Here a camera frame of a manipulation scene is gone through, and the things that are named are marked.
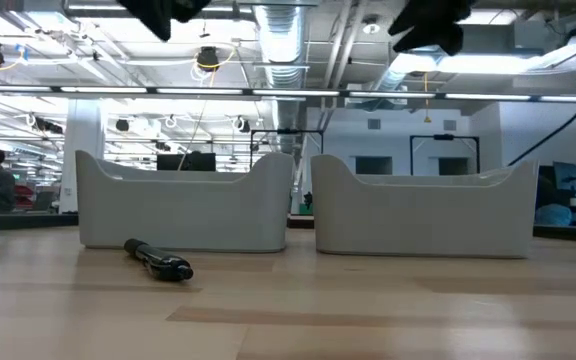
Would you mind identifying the grey plastic bin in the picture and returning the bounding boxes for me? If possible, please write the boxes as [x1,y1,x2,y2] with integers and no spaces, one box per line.
[75,149,295,253]
[310,153,539,259]

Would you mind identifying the long ceiling light strip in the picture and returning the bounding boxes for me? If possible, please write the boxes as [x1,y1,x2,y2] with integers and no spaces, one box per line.
[0,85,576,103]

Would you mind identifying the white pillar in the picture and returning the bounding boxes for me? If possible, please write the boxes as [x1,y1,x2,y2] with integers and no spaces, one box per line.
[59,99,105,214]

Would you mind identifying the black monitor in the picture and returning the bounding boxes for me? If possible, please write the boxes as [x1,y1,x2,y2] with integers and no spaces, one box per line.
[156,151,217,173]

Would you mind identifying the red chairs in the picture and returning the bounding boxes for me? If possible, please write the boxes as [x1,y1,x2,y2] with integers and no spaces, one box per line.
[13,183,35,209]

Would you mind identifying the thick black pen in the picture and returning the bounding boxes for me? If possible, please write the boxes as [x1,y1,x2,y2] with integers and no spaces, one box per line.
[123,237,195,283]

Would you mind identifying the black metal frame stand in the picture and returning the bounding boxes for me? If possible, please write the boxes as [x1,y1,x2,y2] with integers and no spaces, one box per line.
[409,133,481,176]

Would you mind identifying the silver ceiling duct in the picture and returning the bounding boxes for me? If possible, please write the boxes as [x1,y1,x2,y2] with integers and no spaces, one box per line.
[252,4,310,151]

